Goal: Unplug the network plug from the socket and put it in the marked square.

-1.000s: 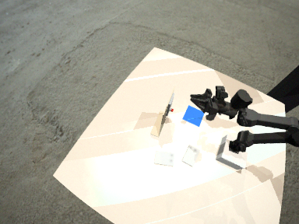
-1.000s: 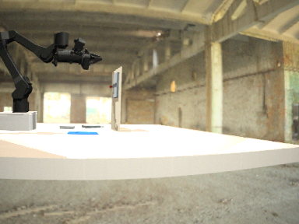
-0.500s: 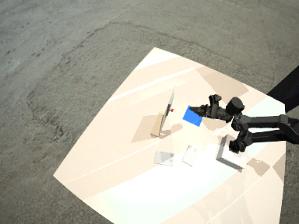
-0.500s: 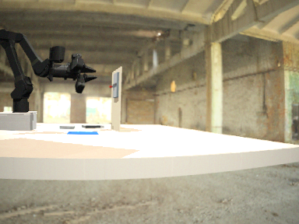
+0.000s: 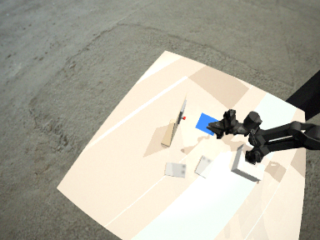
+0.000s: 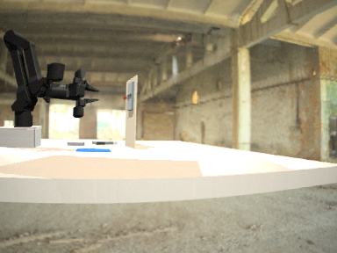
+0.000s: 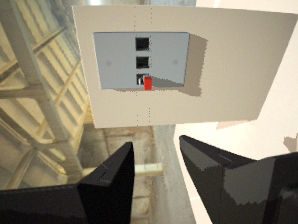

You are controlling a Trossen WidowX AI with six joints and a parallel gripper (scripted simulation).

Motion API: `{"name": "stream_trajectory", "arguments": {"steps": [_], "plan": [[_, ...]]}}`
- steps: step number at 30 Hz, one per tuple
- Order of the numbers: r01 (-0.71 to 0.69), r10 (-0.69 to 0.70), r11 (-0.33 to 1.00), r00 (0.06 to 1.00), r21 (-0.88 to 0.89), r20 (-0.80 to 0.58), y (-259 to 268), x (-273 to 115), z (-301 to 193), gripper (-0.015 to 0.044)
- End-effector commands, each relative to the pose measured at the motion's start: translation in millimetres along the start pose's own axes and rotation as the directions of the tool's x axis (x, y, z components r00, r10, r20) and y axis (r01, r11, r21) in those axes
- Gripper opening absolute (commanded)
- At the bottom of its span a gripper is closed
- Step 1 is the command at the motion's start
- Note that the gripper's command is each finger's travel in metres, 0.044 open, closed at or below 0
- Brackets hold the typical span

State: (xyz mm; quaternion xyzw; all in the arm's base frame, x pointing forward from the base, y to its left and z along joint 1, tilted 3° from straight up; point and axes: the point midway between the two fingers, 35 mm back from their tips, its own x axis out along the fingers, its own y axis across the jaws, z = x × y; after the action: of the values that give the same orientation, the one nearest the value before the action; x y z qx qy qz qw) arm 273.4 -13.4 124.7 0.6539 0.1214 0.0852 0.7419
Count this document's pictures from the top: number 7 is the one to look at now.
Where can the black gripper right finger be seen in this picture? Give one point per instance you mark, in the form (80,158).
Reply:
(236,189)

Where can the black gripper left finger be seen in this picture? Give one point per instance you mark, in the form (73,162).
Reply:
(102,197)

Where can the beige flat panel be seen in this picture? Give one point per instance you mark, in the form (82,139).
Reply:
(207,64)

